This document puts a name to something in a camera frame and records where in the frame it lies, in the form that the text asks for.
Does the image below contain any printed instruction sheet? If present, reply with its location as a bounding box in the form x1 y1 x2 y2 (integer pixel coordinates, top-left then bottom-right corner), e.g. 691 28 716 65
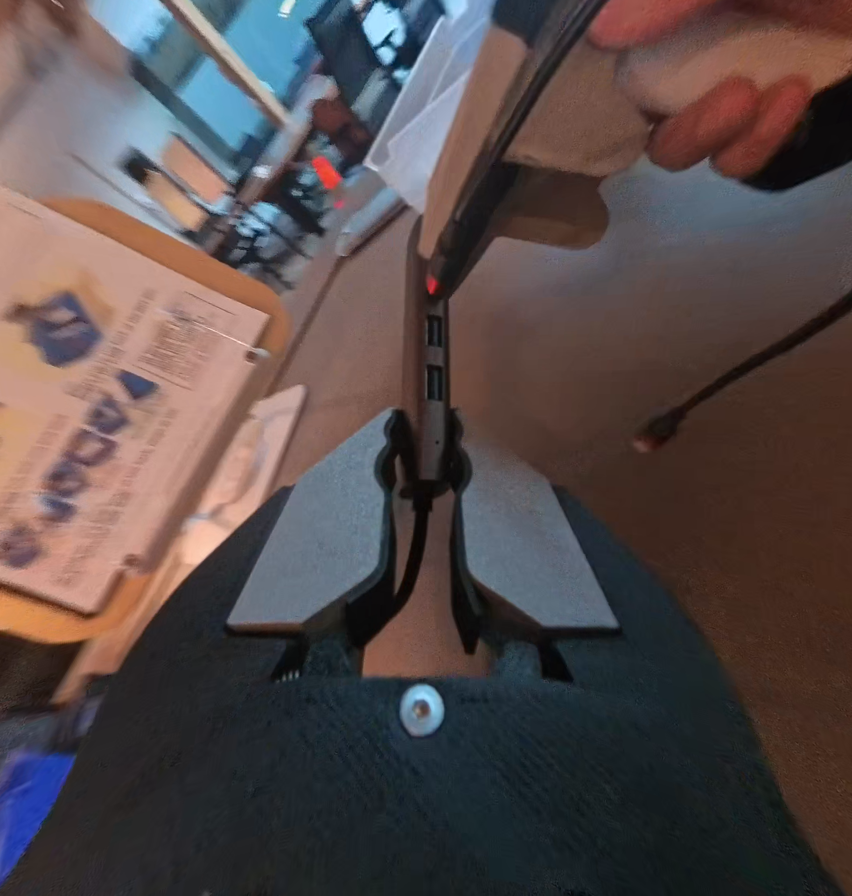
0 178 269 613

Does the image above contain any instruction sheet on wooden stand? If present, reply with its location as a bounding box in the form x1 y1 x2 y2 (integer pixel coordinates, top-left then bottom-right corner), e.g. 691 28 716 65
0 199 292 641

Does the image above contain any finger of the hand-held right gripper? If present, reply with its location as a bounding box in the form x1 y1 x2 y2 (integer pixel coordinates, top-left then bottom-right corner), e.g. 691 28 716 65
502 48 645 177
425 28 540 247

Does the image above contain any person's right hand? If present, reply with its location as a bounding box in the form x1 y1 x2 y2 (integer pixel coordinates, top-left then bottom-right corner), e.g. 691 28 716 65
586 0 852 182

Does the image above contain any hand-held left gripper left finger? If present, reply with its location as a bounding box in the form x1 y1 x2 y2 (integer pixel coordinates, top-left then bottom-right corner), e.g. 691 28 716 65
226 408 407 648

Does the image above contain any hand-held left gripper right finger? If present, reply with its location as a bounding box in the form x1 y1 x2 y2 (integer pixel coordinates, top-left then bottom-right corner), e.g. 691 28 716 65
447 411 621 653

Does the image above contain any clear plastic box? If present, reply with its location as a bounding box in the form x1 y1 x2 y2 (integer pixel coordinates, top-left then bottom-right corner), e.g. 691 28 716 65
363 0 493 211

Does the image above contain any black cable red plug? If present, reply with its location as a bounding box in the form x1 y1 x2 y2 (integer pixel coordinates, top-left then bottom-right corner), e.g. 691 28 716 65
425 262 852 452

